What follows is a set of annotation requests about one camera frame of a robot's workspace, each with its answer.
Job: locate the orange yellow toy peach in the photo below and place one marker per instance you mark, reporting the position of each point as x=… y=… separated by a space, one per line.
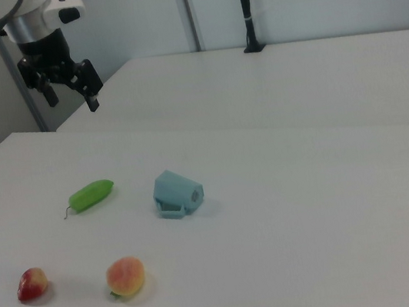
x=126 y=276

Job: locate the white side table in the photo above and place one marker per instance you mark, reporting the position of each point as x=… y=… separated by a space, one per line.
x=256 y=87

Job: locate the light blue plastic mug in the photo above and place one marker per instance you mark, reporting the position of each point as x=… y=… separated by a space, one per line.
x=176 y=195

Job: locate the green toy cucumber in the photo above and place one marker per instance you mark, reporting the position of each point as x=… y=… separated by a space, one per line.
x=92 y=194

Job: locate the red toy strawberry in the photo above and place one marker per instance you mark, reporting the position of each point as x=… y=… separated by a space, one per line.
x=32 y=284

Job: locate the grey corner partition post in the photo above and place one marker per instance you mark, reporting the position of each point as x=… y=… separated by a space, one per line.
x=23 y=92

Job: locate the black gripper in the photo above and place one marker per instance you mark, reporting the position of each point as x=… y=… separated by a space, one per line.
x=45 y=56

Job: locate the black camera pole with base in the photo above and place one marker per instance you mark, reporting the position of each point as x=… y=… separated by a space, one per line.
x=246 y=6

